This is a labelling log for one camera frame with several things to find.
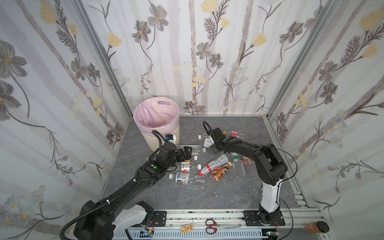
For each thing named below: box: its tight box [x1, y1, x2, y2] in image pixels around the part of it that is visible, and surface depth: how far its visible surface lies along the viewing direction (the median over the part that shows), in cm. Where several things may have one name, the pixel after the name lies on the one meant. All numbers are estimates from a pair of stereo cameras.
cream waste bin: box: [133, 96, 180, 152], surface depth 93 cm
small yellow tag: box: [180, 224, 194, 234], surface depth 72 cm
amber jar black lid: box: [304, 221, 330, 234], surface depth 66 cm
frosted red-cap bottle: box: [198, 154, 229, 176], surface depth 91 cm
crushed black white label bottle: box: [168, 171, 205, 185], surface depth 85 cm
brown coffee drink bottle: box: [209, 161, 233, 182], surface depth 88 cm
